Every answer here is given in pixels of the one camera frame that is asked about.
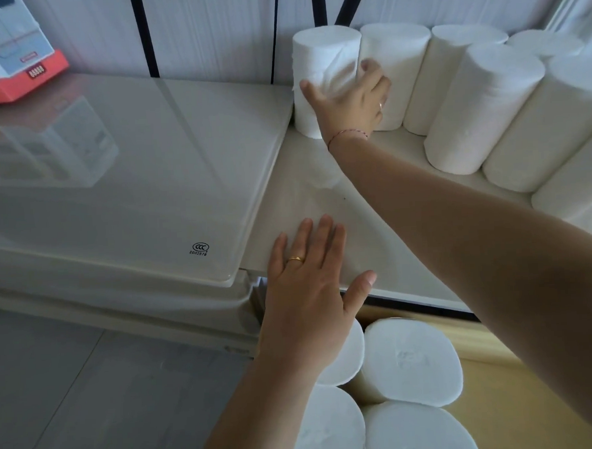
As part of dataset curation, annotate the black metal stand frame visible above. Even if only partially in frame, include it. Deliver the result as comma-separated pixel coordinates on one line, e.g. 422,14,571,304
128,0,374,80

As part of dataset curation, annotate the person's right hand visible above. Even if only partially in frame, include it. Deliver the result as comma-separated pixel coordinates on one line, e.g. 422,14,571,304
297,57,396,152

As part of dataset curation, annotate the thin red bracelet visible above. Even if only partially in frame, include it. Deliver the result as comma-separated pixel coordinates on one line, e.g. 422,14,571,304
326,127,371,152

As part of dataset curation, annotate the person's left hand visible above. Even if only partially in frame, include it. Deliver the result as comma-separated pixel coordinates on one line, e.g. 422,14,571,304
249,211,383,382

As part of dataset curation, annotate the group of white paper rolls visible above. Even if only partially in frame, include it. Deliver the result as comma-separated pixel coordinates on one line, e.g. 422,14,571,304
358,12,592,251

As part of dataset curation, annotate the white drawer with wooden inside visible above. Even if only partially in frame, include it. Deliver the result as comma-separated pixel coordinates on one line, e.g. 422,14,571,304
279,292,592,449

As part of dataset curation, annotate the white and orange toy bus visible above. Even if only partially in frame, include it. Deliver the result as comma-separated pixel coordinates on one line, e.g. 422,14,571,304
0,0,72,104

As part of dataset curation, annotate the white cabinet top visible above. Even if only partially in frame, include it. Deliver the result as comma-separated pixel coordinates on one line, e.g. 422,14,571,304
233,113,592,331

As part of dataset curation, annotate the person's right forearm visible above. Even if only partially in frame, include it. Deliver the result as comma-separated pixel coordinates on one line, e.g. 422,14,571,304
326,120,592,449

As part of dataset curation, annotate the white glass-topped cabinet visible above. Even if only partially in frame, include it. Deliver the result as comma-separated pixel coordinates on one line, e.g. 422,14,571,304
0,63,306,368

